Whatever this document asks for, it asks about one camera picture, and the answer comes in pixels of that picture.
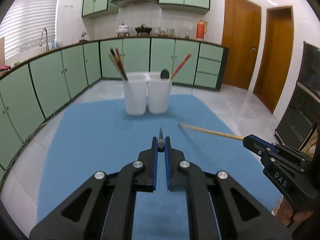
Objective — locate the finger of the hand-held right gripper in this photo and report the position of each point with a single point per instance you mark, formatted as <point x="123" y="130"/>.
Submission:
<point x="255" y="145"/>
<point x="265" y="142"/>

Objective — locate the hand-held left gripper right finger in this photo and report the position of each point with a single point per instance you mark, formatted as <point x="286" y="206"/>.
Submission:
<point x="167" y="165"/>

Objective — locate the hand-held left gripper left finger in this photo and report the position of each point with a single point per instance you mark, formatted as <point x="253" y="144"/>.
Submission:
<point x="155" y="160"/>

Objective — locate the white plastic container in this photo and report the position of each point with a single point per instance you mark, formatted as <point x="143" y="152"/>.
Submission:
<point x="158" y="97"/>
<point x="135" y="97"/>

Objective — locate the red orange striped chopstick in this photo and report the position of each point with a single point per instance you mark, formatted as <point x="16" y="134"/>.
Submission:
<point x="180" y="65"/>

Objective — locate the person's right hand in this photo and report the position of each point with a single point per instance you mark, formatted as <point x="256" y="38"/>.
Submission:
<point x="287" y="212"/>

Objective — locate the black cabinet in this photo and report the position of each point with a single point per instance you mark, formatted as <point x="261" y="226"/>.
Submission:
<point x="302" y="92"/>

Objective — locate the blue tablecloth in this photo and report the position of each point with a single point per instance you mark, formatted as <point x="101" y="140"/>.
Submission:
<point x="100" y="130"/>

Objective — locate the wooden door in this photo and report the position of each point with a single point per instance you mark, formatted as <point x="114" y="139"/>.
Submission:
<point x="240" y="42"/>
<point x="275" y="60"/>

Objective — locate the black ladle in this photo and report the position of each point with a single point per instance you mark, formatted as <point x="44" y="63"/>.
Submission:
<point x="164" y="74"/>

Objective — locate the orange thermos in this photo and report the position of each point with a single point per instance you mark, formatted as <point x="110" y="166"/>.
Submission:
<point x="200" y="30"/>

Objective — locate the patterned jar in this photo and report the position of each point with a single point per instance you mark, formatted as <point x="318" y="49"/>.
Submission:
<point x="170" y="32"/>

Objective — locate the small glass jar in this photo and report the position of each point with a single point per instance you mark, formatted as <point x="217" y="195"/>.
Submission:
<point x="187" y="35"/>

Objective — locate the black wok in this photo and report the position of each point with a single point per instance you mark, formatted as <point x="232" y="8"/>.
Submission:
<point x="143" y="29"/>

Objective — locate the green lower kitchen cabinets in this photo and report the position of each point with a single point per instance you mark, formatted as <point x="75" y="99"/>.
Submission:
<point x="50" y="80"/>

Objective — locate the white cooking pot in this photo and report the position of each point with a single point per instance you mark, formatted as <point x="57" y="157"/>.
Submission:
<point x="123" y="30"/>

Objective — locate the metal kettle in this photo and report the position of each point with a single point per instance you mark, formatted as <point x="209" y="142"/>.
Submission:
<point x="84" y="37"/>

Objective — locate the sink side bottle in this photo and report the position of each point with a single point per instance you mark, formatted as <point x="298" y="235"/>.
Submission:
<point x="56" y="44"/>

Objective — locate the metal kitchen faucet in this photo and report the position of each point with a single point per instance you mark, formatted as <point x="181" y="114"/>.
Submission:
<point x="46" y="40"/>

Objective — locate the red cloth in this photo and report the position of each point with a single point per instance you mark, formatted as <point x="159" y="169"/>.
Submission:
<point x="5" y="68"/>

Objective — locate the white window blinds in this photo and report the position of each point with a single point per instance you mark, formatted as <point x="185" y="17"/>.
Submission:
<point x="27" y="17"/>

